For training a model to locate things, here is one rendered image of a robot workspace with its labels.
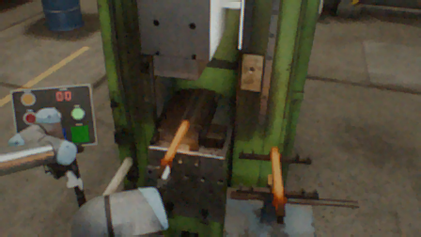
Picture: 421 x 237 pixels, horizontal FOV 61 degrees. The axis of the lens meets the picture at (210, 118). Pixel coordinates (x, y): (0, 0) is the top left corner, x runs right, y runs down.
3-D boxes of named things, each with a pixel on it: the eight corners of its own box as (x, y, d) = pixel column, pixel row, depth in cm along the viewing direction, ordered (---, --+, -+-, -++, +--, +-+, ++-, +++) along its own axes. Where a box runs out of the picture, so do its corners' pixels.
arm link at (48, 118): (27, 116, 123) (46, 104, 130) (35, 141, 129) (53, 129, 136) (45, 121, 121) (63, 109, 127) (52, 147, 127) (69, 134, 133)
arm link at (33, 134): (28, 146, 112) (54, 128, 121) (2, 136, 116) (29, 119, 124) (34, 165, 117) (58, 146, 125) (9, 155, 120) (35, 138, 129)
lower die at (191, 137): (197, 146, 172) (197, 132, 167) (158, 140, 175) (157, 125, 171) (215, 102, 207) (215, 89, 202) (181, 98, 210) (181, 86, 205)
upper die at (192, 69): (198, 80, 153) (198, 59, 147) (153, 75, 156) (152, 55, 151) (217, 44, 187) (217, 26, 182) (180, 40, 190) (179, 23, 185)
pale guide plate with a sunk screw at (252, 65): (259, 91, 163) (263, 56, 154) (240, 89, 164) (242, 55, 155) (259, 89, 165) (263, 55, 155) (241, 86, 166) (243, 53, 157)
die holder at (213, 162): (221, 223, 189) (225, 158, 165) (153, 211, 196) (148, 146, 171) (237, 157, 235) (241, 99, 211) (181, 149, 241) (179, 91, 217)
